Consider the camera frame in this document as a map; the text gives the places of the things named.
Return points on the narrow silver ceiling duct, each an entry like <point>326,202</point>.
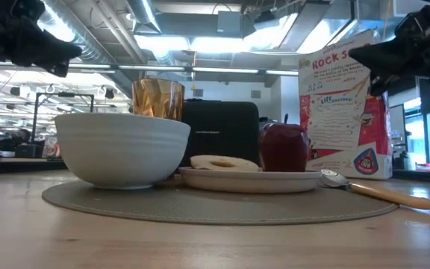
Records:
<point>144,15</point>

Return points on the long ceiling light strip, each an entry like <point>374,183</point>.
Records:
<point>144,68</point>

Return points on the round grey woven placemat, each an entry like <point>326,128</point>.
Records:
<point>218,209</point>

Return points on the dark red apple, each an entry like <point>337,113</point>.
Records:
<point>284,147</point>

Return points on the white red cereal box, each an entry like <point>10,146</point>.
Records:
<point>334,123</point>

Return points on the small black box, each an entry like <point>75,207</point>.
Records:
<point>26,150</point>

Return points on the amber glass tumbler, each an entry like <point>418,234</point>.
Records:
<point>159,99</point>

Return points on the white ceramic bowl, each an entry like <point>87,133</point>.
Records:
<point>121,149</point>

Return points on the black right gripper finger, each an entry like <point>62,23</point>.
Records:
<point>383,82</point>
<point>383,58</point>

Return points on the black metal stand frame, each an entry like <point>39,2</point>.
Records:
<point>36,116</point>

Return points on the colourful poster board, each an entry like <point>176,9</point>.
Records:
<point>52,146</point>

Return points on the grey wall vent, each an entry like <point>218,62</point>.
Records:
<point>256,94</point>
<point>199,92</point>

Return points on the large silver ceiling duct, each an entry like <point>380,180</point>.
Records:
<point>99,45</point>

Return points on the cream round plate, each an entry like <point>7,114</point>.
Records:
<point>248,181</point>

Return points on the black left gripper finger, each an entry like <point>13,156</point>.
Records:
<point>59,68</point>
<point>50,50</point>

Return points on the grey ceiling box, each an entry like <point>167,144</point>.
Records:
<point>230,24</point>

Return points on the black table edge rail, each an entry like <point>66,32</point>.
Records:
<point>13,165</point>

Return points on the sliced bagel half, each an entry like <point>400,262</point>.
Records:
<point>222,163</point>

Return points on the black two-slot toaster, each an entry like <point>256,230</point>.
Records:
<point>222,130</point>

